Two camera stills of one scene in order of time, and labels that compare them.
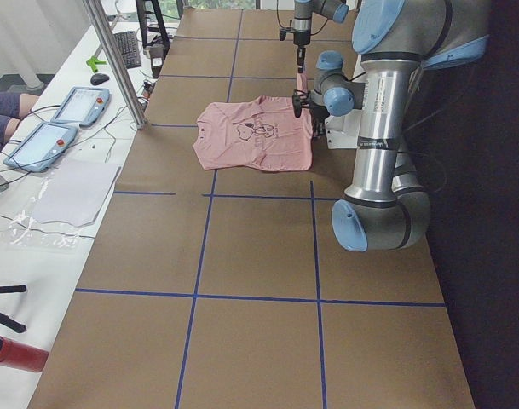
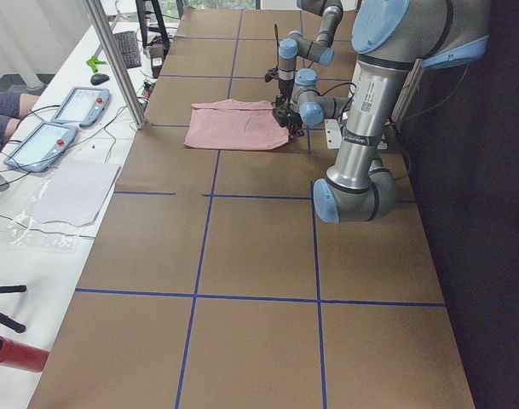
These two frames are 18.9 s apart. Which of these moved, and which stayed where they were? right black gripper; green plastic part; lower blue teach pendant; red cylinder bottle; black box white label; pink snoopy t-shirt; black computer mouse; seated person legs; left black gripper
Moved: right black gripper; left black gripper; pink snoopy t-shirt
Stayed: seated person legs; red cylinder bottle; lower blue teach pendant; green plastic part; black computer mouse; black box white label
